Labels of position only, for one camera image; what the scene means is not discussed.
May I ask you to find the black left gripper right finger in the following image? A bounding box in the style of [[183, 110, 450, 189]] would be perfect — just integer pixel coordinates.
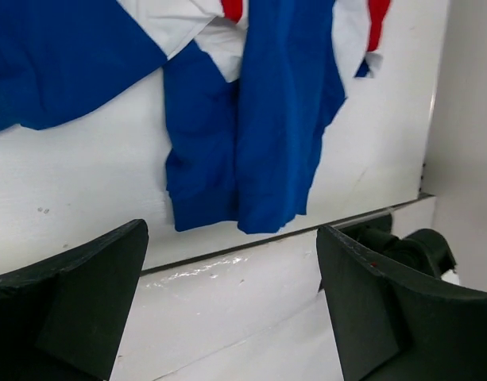
[[316, 226, 487, 380]]

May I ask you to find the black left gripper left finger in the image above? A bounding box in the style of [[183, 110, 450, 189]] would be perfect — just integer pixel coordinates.
[[0, 220, 149, 380]]

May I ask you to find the blue white red jacket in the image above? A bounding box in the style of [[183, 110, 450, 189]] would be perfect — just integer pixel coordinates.
[[0, 1, 390, 234]]

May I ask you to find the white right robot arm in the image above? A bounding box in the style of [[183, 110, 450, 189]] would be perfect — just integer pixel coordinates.
[[349, 225, 457, 279]]

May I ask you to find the white taped panel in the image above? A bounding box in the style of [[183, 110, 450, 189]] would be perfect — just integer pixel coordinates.
[[111, 232, 342, 380]]

